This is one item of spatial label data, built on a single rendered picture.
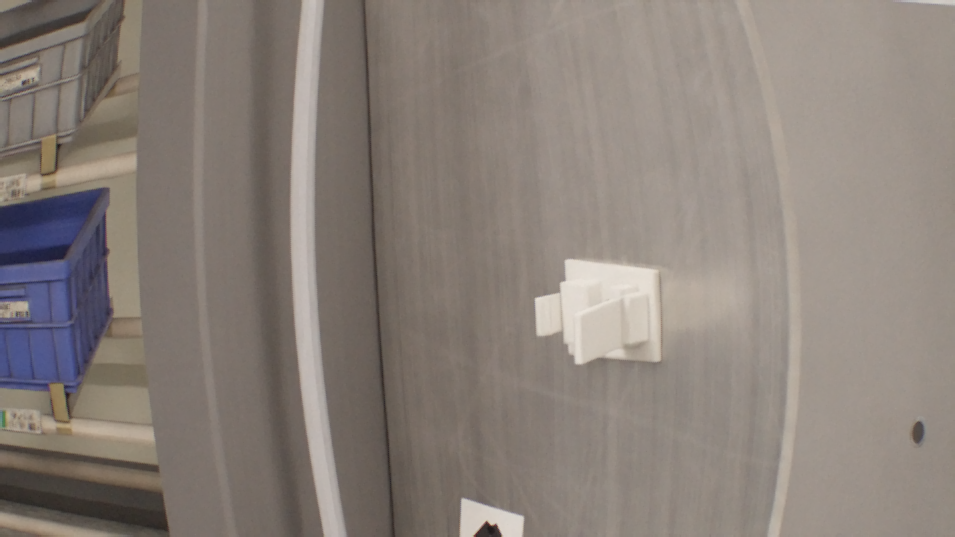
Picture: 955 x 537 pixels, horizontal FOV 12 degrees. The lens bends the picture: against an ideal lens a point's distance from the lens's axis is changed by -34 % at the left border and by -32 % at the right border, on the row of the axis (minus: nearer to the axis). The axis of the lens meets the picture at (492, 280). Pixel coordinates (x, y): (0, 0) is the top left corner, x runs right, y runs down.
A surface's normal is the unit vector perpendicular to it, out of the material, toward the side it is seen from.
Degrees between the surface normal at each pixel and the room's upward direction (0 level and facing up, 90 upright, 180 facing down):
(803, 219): 90
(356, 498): 97
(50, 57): 95
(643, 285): 90
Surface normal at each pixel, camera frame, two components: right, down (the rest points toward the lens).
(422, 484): -0.71, 0.15
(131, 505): -0.11, 0.15
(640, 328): 0.70, 0.07
